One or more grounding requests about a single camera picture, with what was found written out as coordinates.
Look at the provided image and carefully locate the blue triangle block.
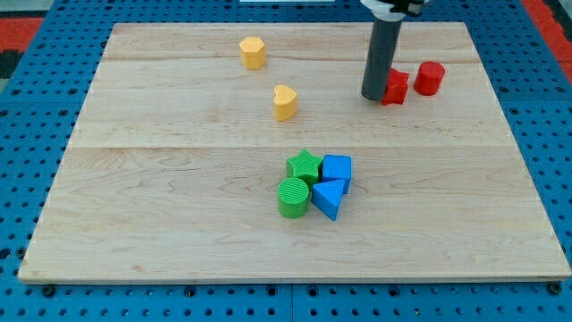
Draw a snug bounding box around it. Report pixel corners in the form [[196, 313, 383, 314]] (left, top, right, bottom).
[[311, 180, 345, 221]]

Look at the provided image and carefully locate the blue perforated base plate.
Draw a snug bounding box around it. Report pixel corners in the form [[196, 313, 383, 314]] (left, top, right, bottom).
[[1, 0, 571, 321]]

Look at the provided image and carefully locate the light wooden board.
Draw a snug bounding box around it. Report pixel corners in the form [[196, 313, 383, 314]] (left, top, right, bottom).
[[19, 22, 571, 284]]

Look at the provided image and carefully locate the blue cube block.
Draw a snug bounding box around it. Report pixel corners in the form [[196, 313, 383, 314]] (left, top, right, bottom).
[[322, 155, 353, 194]]

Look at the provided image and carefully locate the red star block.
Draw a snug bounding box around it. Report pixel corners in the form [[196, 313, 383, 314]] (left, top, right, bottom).
[[382, 68, 409, 106]]

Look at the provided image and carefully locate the red cylinder block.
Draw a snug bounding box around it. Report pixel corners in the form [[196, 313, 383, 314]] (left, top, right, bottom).
[[414, 61, 446, 96]]

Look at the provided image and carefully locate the yellow hexagon block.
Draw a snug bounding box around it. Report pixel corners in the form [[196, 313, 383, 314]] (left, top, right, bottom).
[[239, 37, 266, 70]]

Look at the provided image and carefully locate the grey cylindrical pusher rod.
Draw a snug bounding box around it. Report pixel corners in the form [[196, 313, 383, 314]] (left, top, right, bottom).
[[361, 19, 401, 101]]

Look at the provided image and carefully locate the green star block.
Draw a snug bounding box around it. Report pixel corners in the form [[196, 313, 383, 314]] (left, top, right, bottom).
[[286, 148, 324, 189]]

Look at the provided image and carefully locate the green cylinder block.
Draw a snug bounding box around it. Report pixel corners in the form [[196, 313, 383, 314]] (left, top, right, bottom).
[[277, 177, 309, 219]]

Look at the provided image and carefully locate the yellow heart block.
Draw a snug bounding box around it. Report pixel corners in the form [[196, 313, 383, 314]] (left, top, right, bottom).
[[273, 84, 298, 122]]

